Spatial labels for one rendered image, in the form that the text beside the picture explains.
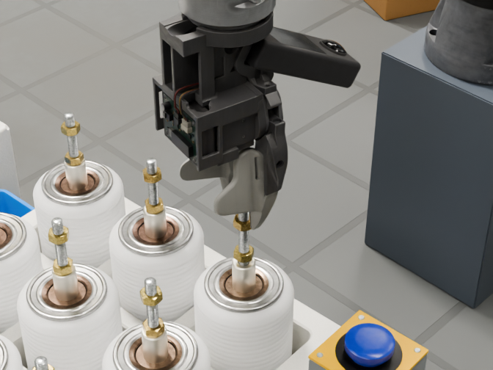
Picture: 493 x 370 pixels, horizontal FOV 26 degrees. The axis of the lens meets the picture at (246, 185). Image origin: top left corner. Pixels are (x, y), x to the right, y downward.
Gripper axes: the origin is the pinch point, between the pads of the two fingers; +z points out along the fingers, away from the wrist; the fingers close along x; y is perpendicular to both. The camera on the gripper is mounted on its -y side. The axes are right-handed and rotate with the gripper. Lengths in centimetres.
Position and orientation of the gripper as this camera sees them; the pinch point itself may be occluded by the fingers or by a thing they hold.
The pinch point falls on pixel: (249, 201)
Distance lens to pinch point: 95.6
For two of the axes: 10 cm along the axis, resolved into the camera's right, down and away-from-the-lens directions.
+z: 0.0, 7.9, 6.2
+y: -8.4, 3.4, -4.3
